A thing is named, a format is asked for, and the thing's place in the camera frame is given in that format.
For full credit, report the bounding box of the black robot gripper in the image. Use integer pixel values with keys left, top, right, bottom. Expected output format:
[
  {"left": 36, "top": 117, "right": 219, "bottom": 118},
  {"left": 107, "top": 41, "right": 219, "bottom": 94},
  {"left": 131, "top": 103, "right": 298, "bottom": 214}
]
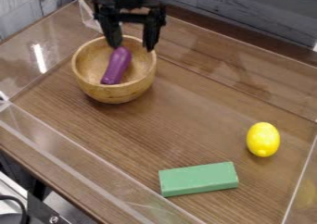
[{"left": 92, "top": 0, "right": 166, "bottom": 52}]

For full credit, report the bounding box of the purple toy eggplant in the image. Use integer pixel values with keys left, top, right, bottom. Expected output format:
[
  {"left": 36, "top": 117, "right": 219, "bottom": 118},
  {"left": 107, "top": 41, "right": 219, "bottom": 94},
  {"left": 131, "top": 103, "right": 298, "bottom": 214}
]
[{"left": 100, "top": 46, "right": 131, "bottom": 84}]

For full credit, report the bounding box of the brown wooden bowl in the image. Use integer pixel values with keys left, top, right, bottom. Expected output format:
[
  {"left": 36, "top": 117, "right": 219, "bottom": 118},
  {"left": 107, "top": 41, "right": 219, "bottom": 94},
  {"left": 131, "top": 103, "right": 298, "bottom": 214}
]
[{"left": 72, "top": 35, "right": 158, "bottom": 104}]

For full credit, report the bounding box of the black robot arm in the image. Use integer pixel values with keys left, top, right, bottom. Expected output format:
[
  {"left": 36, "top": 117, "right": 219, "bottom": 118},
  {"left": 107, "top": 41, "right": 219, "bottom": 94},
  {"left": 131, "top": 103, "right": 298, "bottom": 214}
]
[{"left": 92, "top": 0, "right": 167, "bottom": 52}]

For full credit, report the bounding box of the yellow toy lemon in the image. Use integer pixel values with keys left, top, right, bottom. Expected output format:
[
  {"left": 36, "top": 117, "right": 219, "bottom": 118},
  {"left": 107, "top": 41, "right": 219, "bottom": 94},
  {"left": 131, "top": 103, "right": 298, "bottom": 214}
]
[{"left": 246, "top": 122, "right": 281, "bottom": 157}]

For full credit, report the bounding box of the green rectangular block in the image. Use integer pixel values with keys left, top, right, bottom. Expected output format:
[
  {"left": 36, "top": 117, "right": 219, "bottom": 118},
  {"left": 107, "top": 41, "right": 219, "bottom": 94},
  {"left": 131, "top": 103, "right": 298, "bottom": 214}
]
[{"left": 158, "top": 162, "right": 239, "bottom": 197}]

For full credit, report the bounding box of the clear acrylic corner bracket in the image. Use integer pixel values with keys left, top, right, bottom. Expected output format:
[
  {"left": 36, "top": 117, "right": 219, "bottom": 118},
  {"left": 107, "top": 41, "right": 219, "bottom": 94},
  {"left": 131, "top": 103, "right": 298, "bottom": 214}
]
[{"left": 77, "top": 0, "right": 101, "bottom": 33}]

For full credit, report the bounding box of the clear acrylic tray wall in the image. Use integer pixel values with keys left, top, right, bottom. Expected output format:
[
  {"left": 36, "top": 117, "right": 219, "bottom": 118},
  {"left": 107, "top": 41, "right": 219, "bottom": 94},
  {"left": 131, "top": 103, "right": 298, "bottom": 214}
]
[{"left": 0, "top": 101, "right": 206, "bottom": 224}]

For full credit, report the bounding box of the black metal bracket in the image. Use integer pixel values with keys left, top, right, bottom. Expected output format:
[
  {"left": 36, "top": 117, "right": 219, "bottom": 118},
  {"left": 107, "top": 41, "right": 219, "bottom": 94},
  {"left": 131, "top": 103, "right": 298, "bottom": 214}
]
[{"left": 25, "top": 193, "right": 71, "bottom": 224}]

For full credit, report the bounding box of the black cable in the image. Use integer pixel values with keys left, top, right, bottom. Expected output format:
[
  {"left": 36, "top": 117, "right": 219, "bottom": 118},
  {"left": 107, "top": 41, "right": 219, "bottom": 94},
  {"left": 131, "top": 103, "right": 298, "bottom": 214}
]
[{"left": 0, "top": 193, "right": 28, "bottom": 224}]

